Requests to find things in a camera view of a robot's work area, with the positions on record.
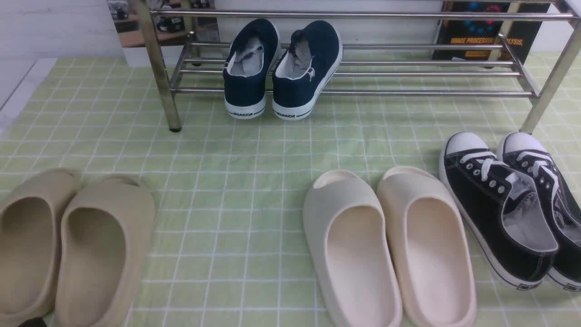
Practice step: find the navy slip-on sneaker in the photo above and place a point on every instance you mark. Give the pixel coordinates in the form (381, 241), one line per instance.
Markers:
(312, 58)
(253, 53)

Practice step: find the left navy slip-on sneaker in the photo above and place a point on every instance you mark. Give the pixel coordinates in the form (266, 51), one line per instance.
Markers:
(253, 53)

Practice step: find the black object bottom left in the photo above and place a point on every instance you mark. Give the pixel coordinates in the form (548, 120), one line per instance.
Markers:
(33, 322)

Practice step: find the left cream foam slide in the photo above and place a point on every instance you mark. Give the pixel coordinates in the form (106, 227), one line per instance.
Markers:
(344, 225)

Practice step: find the right cream foam slide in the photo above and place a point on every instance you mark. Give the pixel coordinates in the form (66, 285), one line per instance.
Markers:
(429, 249)

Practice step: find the metal shoe rack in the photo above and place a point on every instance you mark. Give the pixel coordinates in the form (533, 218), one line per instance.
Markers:
(502, 61)

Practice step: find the photo poster behind rack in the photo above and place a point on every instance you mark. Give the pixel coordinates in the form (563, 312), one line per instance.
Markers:
(172, 30)

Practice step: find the black image processing poster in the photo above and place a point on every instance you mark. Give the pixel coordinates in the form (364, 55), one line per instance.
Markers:
(520, 36)

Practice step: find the black canvas sneaker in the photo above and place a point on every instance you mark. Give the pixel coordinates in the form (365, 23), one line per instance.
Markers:
(523, 152)
(502, 208)

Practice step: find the tan foam slide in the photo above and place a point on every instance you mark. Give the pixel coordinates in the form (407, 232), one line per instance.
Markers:
(30, 252)
(106, 230)

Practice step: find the right tan foam slide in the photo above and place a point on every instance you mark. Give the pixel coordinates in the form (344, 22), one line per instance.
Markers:
(106, 230)

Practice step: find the green checkered floor cloth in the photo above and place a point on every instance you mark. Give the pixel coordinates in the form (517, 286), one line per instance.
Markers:
(229, 249)

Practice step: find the left tan foam slide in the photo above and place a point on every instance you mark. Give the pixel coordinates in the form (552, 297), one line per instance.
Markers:
(30, 252)

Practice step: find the cream foam slide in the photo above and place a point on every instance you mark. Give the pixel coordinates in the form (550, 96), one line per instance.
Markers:
(429, 249)
(344, 225)

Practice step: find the right navy slip-on sneaker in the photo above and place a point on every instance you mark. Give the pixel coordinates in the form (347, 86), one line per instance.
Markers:
(312, 58)

